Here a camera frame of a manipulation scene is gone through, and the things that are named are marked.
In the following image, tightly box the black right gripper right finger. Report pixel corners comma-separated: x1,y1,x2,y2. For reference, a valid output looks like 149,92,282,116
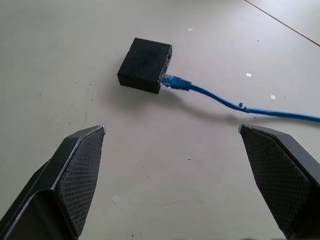
237,123,320,240

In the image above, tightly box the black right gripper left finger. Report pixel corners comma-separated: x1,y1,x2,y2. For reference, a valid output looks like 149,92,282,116
0,124,107,240

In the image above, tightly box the black box with port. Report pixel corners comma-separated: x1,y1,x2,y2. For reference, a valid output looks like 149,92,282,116
116,37,174,95

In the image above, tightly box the blue Ethernet cable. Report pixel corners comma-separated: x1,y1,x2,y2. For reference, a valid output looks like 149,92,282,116
159,73,320,123

